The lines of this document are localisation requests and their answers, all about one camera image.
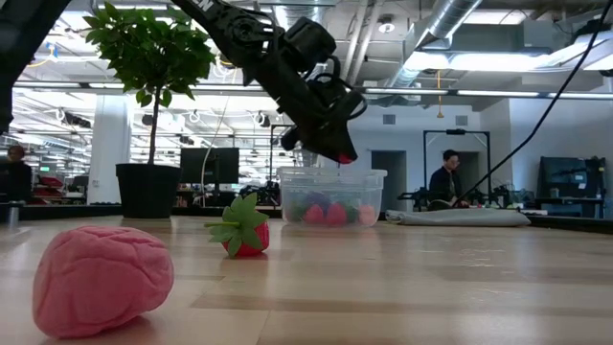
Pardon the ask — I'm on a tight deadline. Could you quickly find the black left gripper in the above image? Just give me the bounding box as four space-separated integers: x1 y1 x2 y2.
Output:
261 61 368 165

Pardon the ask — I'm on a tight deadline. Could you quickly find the small pink toy fruit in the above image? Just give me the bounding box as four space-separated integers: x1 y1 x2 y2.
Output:
356 204 378 227

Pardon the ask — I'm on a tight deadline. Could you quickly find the clear plastic tupperware container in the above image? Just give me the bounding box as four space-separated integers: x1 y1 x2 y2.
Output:
276 166 389 229

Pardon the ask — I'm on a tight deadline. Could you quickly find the black computer monitor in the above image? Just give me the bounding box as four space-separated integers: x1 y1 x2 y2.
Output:
179 147 240 186

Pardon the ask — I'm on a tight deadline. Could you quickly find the ceiling light strip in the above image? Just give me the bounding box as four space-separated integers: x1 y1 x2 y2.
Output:
13 80 269 96
363 87 613 101

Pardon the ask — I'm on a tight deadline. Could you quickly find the person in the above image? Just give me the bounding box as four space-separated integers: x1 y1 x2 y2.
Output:
427 149 471 212
0 145 34 205

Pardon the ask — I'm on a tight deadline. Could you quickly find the folded grey cloth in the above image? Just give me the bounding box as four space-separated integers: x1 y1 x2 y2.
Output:
385 208 533 228

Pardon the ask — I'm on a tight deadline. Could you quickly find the black plant pot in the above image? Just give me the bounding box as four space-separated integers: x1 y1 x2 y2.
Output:
115 162 184 220

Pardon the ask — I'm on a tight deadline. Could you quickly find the green potted tree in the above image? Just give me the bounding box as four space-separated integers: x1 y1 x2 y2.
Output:
82 1 217 167

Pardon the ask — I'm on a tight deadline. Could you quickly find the pink brain-shaped soft toy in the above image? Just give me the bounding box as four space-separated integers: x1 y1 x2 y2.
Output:
32 223 176 339

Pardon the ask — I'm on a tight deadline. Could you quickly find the dark display screen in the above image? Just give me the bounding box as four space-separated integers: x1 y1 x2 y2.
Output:
537 154 608 200

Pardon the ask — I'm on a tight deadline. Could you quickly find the black metal rig frame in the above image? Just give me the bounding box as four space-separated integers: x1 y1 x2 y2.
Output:
268 123 301 170
422 127 492 206

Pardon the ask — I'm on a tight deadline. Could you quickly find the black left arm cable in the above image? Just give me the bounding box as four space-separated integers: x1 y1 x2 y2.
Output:
306 53 369 124

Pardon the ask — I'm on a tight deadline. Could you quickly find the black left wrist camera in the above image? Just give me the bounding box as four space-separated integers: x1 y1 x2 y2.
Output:
285 15 339 73

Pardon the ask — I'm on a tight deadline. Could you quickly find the silver ventilation duct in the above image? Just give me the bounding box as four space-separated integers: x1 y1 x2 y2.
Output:
385 0 483 90

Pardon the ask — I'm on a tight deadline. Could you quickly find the black table frame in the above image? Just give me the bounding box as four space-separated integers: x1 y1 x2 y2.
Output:
0 203 613 236

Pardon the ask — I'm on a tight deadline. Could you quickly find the long black cable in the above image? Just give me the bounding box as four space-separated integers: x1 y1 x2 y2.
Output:
454 0 608 206

